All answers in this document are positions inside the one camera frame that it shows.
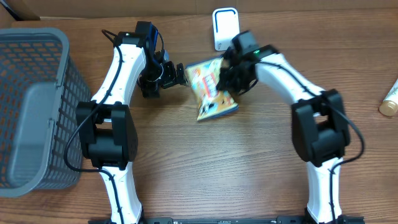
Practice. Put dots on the white barcode scanner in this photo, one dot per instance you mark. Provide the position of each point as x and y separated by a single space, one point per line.
225 27

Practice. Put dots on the grey plastic mesh basket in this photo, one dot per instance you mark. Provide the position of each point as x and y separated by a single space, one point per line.
40 89

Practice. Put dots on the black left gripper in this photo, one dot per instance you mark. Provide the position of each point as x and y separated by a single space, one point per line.
171 79

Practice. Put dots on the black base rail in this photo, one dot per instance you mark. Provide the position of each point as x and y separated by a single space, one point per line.
278 220

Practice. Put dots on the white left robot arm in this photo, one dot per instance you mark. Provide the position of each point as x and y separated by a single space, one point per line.
106 130

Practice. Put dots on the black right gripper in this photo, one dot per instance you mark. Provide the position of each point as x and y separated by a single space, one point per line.
226 82

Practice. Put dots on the yellow snack bag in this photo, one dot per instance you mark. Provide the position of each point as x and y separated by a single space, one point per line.
203 78

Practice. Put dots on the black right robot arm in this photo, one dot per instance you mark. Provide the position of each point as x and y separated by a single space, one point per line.
319 127

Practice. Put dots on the white green tissue pack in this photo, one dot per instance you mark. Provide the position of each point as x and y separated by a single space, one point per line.
389 105

